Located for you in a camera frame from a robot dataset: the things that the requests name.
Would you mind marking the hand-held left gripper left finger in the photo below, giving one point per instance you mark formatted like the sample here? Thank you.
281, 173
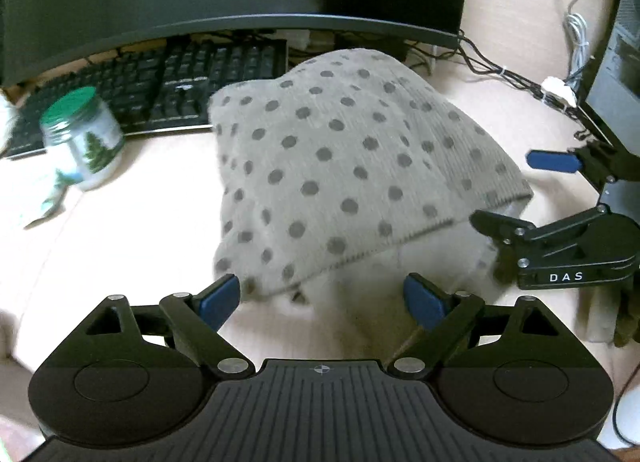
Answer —
217, 299

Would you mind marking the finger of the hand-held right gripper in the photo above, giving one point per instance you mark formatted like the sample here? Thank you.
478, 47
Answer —
500, 227
550, 161

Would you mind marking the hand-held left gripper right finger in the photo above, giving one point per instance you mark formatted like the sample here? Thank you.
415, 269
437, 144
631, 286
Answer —
425, 299

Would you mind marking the dark olive garment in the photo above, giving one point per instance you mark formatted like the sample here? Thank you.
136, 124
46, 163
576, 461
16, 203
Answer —
622, 322

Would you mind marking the beige polka-dot knit garment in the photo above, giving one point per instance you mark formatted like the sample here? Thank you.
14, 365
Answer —
350, 157

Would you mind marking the black computer tower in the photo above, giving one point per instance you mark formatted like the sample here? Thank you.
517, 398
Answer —
620, 67

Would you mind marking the green and white packet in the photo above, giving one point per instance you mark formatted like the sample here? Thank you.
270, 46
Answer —
52, 197

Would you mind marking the glass jar with green lid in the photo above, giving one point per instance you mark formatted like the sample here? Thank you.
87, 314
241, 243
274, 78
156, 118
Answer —
87, 142

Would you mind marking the black keyboard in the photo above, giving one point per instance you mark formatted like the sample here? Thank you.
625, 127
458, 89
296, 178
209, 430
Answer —
190, 77

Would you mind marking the white crumpled packet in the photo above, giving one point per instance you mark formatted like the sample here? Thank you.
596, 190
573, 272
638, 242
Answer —
7, 122

